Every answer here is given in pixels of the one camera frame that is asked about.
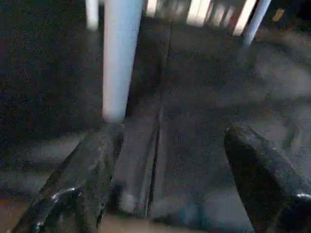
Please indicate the white drawer cabinet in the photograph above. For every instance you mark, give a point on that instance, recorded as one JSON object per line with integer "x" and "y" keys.
{"x": 199, "y": 10}

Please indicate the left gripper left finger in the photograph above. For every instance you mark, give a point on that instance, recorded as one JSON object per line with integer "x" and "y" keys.
{"x": 77, "y": 189}

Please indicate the black work mat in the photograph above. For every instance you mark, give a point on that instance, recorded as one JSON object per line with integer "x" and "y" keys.
{"x": 204, "y": 107}

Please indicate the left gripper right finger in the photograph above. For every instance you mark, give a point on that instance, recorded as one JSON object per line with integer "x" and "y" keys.
{"x": 267, "y": 184}

